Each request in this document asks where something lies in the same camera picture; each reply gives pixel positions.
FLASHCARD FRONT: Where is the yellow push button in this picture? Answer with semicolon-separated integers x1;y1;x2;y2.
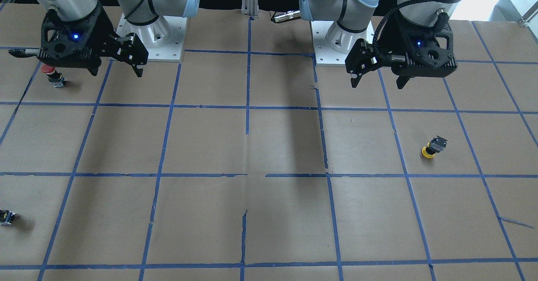
421;136;448;159

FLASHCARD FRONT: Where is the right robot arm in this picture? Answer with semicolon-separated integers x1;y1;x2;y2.
9;0;200;77

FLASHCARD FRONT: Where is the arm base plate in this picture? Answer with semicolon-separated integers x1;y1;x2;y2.
116;14;189;62
311;21;374;67

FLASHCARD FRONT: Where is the red push button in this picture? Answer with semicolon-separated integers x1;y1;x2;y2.
41;65;66;88

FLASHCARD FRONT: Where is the green push button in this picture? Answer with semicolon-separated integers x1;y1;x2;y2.
0;209;17;225

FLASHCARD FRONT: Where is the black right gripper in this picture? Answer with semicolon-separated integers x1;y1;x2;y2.
37;3;148;78

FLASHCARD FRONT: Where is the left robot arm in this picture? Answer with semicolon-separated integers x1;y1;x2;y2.
298;0;459;89

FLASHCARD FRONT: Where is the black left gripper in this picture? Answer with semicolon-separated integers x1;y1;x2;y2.
345;11;458;90

